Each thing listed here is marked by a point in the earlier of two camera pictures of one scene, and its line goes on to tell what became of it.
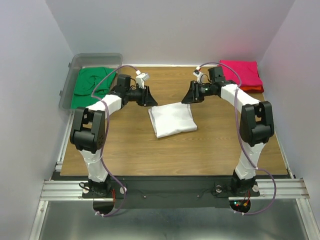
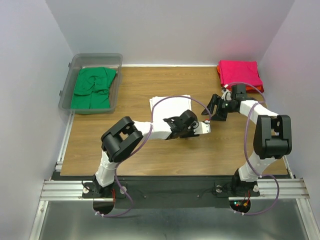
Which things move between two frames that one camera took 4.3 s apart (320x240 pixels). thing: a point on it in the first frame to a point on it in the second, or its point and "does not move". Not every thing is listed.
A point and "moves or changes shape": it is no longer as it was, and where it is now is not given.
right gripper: [195, 91] to [220, 107]
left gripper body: [144, 95] to [189, 131]
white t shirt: [172, 119] moves or changes shape
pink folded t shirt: [247, 70] does not move
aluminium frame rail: [286, 189] does not move
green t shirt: [88, 78] does not move
